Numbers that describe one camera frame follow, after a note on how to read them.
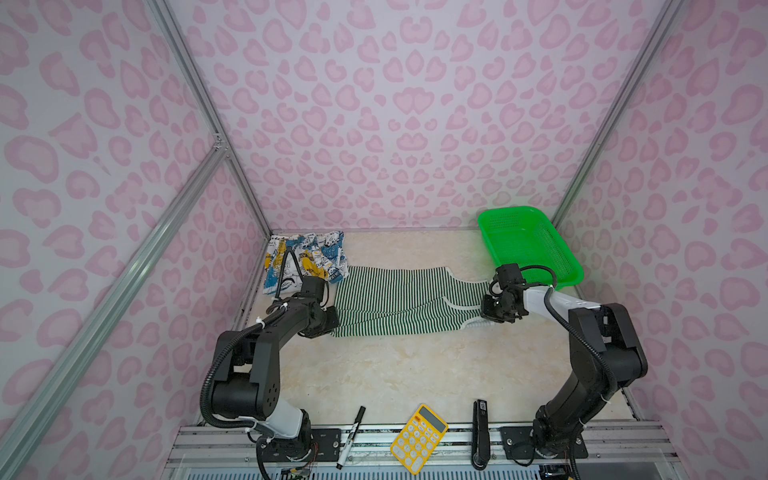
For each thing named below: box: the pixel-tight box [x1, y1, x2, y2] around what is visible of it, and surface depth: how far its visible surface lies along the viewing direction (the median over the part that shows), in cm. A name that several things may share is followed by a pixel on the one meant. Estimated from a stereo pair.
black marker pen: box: [336, 406, 366, 470], surface depth 75 cm
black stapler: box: [471, 399, 491, 470], surface depth 75 cm
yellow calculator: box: [390, 403, 449, 475], surface depth 75 cm
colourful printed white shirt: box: [263, 231, 350, 295], surface depth 109 cm
